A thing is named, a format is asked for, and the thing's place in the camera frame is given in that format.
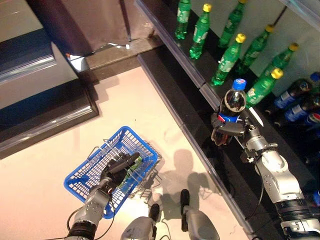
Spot green Sprite bottle yellow cap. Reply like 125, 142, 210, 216
245, 67, 284, 109
217, 0, 247, 48
238, 24, 275, 68
259, 42, 300, 78
174, 0, 192, 40
188, 2, 213, 60
210, 33, 247, 87

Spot blue plastic shopping basket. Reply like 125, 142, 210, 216
63, 125, 159, 220

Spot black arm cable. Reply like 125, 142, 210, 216
244, 182, 265, 222
66, 197, 116, 240

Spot shiny silver post base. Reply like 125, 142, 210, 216
66, 52, 88, 72

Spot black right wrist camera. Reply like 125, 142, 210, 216
240, 151, 256, 165

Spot black cable between legs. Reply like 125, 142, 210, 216
159, 217, 173, 240

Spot silver right robot leg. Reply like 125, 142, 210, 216
179, 188, 221, 240

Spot silver left robot leg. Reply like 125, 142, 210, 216
120, 202, 161, 240

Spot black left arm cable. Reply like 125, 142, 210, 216
66, 197, 116, 240

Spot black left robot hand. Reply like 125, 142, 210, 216
99, 152, 141, 187

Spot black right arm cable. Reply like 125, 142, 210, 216
244, 182, 265, 222

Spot dark maroon curtain panel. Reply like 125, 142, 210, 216
26, 0, 93, 55

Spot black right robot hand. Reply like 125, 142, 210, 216
210, 107, 265, 147

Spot silver robot leg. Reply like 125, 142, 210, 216
179, 188, 221, 240
120, 202, 161, 240

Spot metal wire basket handle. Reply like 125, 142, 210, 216
86, 146, 161, 193
101, 138, 156, 186

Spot dark stone floor sill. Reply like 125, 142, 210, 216
79, 34, 166, 78

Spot green bottle in basket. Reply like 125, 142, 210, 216
129, 156, 144, 171

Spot grey brown curtain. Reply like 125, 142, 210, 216
59, 0, 161, 55

